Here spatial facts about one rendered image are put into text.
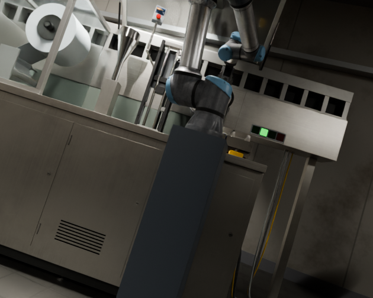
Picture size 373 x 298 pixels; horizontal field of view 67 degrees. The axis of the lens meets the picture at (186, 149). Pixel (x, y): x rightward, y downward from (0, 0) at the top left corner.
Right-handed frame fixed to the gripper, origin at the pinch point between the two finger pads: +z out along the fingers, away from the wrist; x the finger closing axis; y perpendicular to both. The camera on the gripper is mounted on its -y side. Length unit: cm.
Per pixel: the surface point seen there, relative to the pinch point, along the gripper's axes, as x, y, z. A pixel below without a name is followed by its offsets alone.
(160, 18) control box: 52, 32, -19
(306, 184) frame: -82, 8, 62
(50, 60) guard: 95, -24, -4
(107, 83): 72, -3, 16
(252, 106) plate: -24.5, 29.7, 23.0
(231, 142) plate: -14.8, -20.5, 17.5
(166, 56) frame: 36.6, 1.4, -11.6
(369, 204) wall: -179, 67, 121
